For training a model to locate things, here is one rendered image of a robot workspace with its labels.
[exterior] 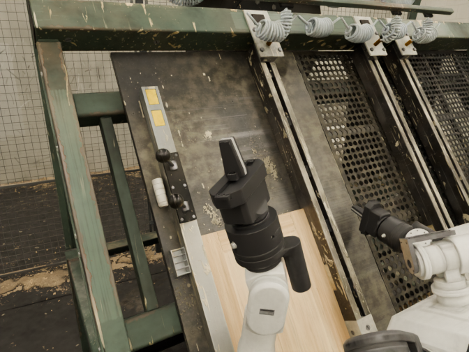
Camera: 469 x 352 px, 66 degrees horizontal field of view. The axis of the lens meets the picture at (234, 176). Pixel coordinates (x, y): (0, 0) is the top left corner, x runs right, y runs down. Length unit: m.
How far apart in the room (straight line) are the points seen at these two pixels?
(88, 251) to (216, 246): 0.33
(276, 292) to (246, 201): 0.16
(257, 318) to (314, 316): 0.54
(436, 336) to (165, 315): 0.64
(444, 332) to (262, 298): 0.28
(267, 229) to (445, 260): 0.33
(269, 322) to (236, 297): 0.40
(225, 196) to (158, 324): 0.59
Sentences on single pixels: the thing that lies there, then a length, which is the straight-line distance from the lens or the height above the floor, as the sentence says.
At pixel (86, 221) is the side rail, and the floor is 1.38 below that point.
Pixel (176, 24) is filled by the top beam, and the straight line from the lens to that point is 1.23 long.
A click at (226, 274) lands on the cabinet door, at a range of 1.03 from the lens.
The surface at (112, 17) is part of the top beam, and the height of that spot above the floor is 1.85.
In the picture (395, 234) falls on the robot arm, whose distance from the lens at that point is 1.18.
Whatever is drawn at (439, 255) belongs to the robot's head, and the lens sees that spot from 0.74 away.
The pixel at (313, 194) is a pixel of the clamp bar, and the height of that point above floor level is 1.33.
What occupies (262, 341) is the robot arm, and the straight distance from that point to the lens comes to 0.72.
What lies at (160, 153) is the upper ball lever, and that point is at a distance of 0.91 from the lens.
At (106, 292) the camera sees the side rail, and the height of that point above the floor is 1.24.
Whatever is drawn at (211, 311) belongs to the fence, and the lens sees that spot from 0.99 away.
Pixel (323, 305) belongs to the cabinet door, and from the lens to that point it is 1.18.
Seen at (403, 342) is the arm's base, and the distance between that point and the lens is 0.63.
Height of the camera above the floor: 1.77
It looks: 19 degrees down
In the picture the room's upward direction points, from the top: straight up
